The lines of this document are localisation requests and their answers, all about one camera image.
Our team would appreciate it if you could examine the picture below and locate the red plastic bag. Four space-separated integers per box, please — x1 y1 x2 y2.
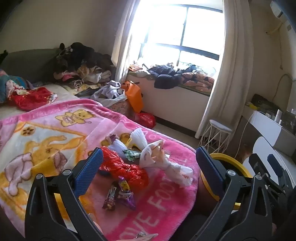
99 147 149 189

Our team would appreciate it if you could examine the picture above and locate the orange paper bag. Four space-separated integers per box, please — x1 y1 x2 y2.
121 81 144 113

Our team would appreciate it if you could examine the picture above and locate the dark green headboard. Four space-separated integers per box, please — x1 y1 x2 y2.
0 47 60 84

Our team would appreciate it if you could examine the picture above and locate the dark bag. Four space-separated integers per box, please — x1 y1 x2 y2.
251 94 278 110

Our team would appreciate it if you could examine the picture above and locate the floral fabric bag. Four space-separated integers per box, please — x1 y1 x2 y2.
109 100 137 116

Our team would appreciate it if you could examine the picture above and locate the cream curtain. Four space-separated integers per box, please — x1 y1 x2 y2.
111 0 144 84
195 0 253 139

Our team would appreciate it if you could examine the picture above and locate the window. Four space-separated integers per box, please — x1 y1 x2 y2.
132 0 226 70

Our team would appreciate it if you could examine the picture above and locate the bed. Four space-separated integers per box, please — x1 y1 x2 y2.
0 83 80 121

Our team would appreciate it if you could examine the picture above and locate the red printed shopping bag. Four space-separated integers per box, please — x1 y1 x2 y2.
135 112 156 129

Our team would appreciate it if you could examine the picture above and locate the white wire stool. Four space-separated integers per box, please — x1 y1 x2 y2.
199 119 233 153

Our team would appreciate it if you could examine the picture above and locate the green candy wrapper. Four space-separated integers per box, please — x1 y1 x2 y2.
122 149 141 161

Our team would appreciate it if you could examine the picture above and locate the lavender grey garment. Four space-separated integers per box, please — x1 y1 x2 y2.
90 80 126 103

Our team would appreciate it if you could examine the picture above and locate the dark clothes heap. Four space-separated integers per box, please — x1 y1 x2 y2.
147 65 183 90

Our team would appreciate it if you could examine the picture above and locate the pile of clothes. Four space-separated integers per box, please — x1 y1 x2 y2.
53 42 116 93

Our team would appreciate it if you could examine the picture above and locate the air conditioner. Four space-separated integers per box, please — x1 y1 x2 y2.
269 0 292 24

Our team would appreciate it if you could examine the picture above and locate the red cloth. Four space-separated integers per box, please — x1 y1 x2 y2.
9 88 57 110

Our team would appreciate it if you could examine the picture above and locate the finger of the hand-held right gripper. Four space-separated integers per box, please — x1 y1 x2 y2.
250 153 267 177
266 154 292 193

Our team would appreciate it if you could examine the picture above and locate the white window bench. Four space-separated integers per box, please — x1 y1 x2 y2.
127 71 211 137

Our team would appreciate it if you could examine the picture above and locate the person's left hand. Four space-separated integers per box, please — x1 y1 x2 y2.
92 221 104 239

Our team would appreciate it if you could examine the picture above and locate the pink printed blanket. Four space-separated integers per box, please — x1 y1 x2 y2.
0 98 201 241

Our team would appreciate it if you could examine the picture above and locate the colourful quilt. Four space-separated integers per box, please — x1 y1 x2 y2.
0 68 28 102

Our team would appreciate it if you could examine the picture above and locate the small purple white wrapper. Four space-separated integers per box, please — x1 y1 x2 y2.
105 134 119 146

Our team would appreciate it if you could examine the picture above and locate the yellow trash bin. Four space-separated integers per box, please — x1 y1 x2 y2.
200 153 250 210

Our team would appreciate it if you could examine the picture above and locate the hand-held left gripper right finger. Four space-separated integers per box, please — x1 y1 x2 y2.
195 146 273 241

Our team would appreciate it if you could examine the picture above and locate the purple snack wrapper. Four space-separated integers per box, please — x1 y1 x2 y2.
117 176 137 210

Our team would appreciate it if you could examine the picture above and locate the white dresser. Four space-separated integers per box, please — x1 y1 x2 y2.
242 109 296 183

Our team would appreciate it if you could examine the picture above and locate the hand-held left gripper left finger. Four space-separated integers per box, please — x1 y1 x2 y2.
25 148 109 241

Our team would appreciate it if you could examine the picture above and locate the white cable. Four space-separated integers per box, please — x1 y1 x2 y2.
236 113 252 158

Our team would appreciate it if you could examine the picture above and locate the brown snack bar wrapper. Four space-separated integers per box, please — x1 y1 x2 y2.
102 186 119 210

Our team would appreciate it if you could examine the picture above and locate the wall cable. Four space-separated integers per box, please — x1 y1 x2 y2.
273 74 294 100

